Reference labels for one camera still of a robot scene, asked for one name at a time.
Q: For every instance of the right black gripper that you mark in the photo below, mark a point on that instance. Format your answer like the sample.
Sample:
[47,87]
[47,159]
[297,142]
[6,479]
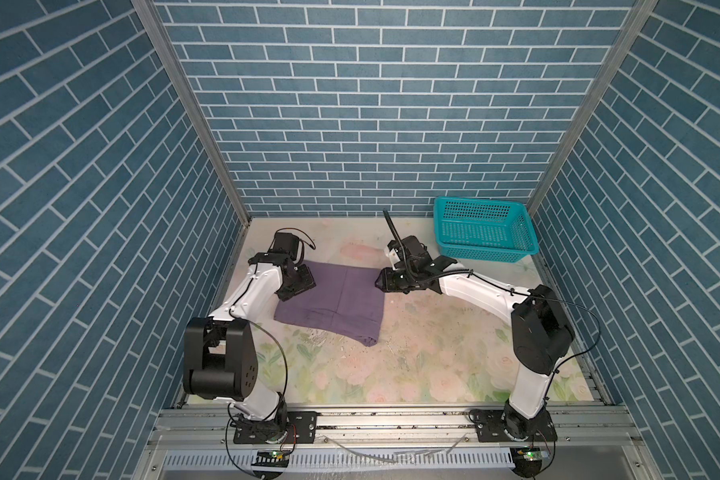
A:
[386,281]

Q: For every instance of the right corner metal post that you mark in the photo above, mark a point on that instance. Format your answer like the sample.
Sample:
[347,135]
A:
[633,24]

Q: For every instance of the purple trousers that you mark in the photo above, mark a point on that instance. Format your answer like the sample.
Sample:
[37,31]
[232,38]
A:
[344,301]

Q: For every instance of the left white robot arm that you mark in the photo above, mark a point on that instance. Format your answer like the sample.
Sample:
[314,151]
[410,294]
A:
[220,360]

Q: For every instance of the green circuit board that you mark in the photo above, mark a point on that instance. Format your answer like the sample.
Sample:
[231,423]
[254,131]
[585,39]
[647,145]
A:
[527,461]
[270,460]

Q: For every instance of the left green circuit board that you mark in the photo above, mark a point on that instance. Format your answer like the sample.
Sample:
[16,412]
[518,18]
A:
[270,460]

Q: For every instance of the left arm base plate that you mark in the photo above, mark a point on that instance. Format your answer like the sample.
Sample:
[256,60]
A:
[293,427]

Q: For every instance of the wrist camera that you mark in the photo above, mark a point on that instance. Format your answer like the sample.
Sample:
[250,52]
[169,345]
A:
[288,244]
[410,251]

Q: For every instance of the right green circuit board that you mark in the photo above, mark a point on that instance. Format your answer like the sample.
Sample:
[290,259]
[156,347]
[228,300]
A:
[527,461]

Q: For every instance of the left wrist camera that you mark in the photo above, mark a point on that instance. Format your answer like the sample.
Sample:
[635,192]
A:
[288,244]

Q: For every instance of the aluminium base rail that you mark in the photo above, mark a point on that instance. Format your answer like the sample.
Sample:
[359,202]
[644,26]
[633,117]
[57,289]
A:
[594,440]

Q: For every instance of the teal plastic basket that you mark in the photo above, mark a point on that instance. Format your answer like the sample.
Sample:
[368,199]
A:
[485,230]

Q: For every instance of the corner metal post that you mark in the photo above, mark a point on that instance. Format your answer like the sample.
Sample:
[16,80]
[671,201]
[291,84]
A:
[158,36]
[633,24]

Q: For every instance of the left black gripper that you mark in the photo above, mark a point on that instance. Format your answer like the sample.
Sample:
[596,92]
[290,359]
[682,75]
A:
[307,281]

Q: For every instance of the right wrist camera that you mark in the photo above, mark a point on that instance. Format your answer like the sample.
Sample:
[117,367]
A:
[410,251]

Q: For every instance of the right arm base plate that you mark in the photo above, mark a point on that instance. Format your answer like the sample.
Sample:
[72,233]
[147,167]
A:
[507,425]

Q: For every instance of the left corner metal post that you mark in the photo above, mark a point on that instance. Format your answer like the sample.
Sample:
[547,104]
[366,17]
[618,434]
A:
[158,36]

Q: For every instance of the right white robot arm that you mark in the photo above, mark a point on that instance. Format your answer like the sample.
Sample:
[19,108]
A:
[541,333]

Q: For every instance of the white slotted cable duct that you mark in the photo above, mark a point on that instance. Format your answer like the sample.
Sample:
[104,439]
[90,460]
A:
[335,460]

